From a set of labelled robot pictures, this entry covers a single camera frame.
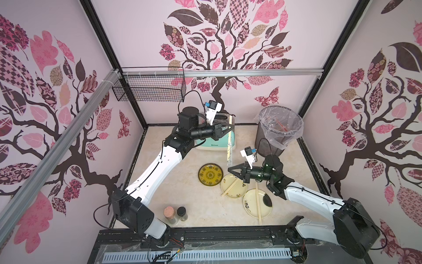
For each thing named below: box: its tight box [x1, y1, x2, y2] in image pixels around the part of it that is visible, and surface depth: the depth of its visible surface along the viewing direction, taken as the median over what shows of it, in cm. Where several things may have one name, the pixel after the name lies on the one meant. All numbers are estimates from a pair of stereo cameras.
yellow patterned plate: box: [197, 162, 224, 187], surface depth 96 cm
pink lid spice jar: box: [163, 205, 177, 225], surface depth 73 cm
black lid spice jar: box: [176, 206, 188, 222], surface depth 74 cm
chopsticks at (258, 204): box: [254, 182, 263, 226], surface depth 83 cm
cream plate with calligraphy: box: [220, 173, 248, 199], surface depth 90 cm
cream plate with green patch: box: [242, 188, 273, 219], surface depth 85 cm
